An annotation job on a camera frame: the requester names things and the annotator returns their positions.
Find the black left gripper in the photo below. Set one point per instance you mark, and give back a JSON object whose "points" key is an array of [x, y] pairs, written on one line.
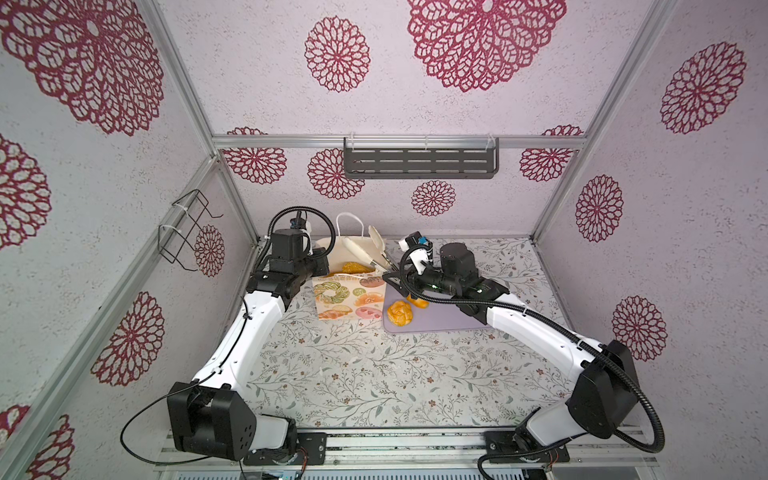
{"points": [[319, 256]]}

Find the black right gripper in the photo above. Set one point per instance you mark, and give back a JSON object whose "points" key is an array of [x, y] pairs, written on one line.
{"points": [[412, 278]]}

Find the round crusty yellow bread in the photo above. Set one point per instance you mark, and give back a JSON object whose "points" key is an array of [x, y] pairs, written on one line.
{"points": [[355, 268]]}

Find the printed white paper bag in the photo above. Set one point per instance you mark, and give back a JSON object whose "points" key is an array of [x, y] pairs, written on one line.
{"points": [[340, 296]]}

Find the knotted golden bun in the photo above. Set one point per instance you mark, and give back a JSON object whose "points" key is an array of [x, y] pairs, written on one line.
{"points": [[400, 313]]}

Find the cream bread tongs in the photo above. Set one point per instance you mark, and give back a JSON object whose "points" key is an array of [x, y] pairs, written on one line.
{"points": [[369, 250]]}

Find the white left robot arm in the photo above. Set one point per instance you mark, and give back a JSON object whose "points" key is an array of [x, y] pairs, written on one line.
{"points": [[208, 415]]}

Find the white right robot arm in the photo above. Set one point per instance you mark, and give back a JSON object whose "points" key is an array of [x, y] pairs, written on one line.
{"points": [[605, 383]]}

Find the striped croissant bread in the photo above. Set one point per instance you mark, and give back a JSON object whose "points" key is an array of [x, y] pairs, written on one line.
{"points": [[418, 302]]}

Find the lilac plastic tray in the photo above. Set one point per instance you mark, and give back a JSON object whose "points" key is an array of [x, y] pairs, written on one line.
{"points": [[436, 318]]}

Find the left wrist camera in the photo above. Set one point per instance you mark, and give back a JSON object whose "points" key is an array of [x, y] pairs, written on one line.
{"points": [[291, 248]]}

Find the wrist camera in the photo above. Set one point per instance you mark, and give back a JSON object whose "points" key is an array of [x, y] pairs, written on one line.
{"points": [[452, 261], [291, 248]]}

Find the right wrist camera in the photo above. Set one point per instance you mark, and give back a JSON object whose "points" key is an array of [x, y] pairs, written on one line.
{"points": [[452, 261]]}

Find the black wire wall rack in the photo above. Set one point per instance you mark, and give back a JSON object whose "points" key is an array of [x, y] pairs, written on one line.
{"points": [[176, 237]]}

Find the grey wall shelf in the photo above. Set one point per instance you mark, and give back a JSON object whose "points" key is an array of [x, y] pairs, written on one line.
{"points": [[379, 162]]}

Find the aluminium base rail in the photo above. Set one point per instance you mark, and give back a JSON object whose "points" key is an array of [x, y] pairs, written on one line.
{"points": [[419, 453]]}

